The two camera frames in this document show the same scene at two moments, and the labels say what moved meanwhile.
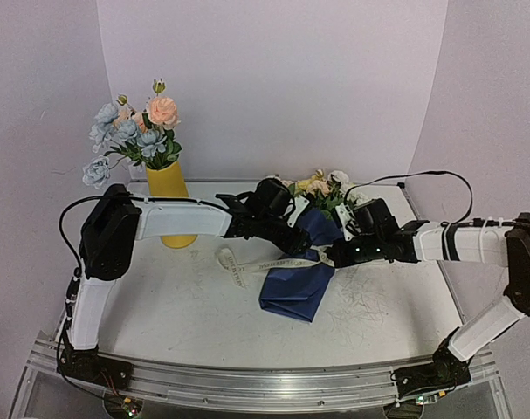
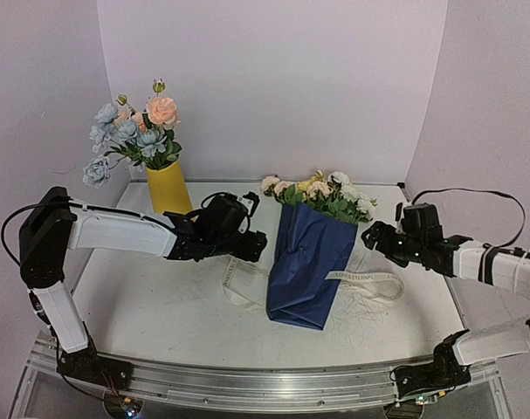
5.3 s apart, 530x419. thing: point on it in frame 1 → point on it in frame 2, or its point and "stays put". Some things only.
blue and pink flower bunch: x=142 y=138 stays put
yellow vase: x=168 y=182 stays put
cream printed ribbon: x=228 y=262 → x=341 y=276
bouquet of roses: x=326 y=191 stays put
